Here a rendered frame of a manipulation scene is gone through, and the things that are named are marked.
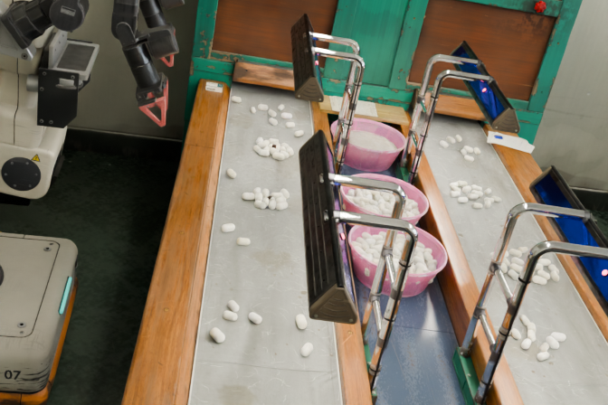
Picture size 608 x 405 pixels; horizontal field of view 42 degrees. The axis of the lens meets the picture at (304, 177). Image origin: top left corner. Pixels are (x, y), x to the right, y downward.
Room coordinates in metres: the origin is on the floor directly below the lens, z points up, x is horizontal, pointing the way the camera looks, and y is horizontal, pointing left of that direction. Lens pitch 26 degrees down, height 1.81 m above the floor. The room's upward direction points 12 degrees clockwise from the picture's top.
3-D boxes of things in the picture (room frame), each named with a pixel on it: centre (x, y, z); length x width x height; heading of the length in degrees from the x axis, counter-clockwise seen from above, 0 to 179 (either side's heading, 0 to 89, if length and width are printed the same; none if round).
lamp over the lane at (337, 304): (1.35, -0.05, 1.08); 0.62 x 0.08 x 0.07; 7
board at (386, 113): (2.74, -0.16, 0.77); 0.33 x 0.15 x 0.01; 97
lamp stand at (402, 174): (2.37, -0.41, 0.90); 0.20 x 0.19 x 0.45; 7
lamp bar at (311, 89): (2.32, 0.07, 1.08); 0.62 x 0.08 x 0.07; 7
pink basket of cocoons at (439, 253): (1.81, -0.28, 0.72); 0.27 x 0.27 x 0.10
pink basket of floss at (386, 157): (2.52, -0.19, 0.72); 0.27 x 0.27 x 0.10
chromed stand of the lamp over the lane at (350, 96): (2.32, -0.01, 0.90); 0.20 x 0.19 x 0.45; 7
